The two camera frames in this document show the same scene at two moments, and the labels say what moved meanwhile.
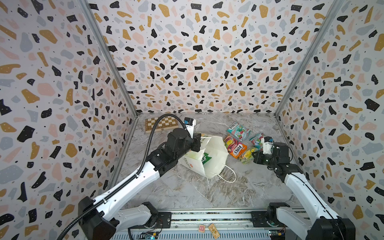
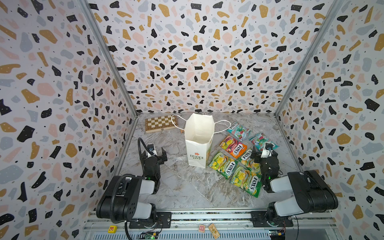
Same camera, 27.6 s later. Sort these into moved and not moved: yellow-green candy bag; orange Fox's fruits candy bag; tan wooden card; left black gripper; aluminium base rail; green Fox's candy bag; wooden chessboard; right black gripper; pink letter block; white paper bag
Moved: left black gripper; white paper bag; yellow-green candy bag; right black gripper; green Fox's candy bag
Not moved: wooden chessboard; aluminium base rail; tan wooden card; pink letter block; orange Fox's fruits candy bag
